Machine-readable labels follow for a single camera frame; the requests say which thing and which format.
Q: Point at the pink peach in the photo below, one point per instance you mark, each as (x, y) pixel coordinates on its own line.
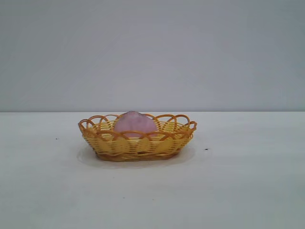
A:
(134, 126)

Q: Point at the yellow woven wicker basket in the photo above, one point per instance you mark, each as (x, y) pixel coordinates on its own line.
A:
(133, 146)

